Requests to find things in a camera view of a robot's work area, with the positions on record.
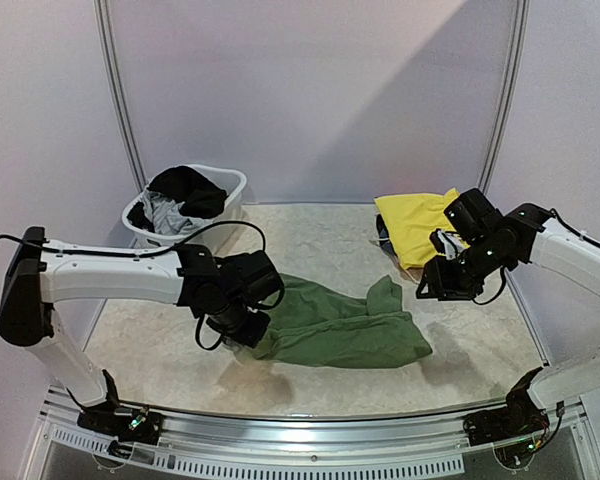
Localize folded navy blue garment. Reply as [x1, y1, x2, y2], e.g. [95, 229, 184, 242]
[375, 214, 399, 263]

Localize left aluminium frame post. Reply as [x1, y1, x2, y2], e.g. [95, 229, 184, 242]
[94, 0, 146, 191]

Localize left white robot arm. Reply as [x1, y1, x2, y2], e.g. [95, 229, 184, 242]
[0, 227, 285, 434]

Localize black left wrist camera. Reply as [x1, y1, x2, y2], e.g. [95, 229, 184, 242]
[221, 250, 285, 310]

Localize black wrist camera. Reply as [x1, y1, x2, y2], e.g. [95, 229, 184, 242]
[444, 188, 503, 243]
[221, 250, 285, 310]

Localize green garment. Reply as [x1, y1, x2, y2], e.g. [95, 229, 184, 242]
[233, 274, 433, 369]

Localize grey garment in basket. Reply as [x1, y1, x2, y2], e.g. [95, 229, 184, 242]
[140, 190, 205, 236]

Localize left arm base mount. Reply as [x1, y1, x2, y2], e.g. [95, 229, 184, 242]
[70, 370, 165, 445]

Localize aluminium front rail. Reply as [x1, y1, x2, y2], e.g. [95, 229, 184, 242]
[21, 386, 600, 479]

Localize black garment in basket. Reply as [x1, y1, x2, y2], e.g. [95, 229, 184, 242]
[124, 166, 228, 234]

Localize aluminium frame post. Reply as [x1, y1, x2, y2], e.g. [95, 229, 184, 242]
[94, 0, 146, 191]
[477, 0, 530, 193]

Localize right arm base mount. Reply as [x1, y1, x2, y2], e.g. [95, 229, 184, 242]
[463, 391, 564, 451]

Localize white plastic laundry basket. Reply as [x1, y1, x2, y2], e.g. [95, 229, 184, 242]
[122, 164, 247, 248]

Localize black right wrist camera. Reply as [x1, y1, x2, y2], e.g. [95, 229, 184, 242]
[444, 188, 503, 243]

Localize right aluminium frame post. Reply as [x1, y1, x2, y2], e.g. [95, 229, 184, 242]
[477, 0, 530, 193]

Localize yellow shorts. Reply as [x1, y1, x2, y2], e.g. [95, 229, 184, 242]
[374, 188, 460, 270]

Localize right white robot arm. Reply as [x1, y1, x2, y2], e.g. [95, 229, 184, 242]
[416, 190, 600, 436]

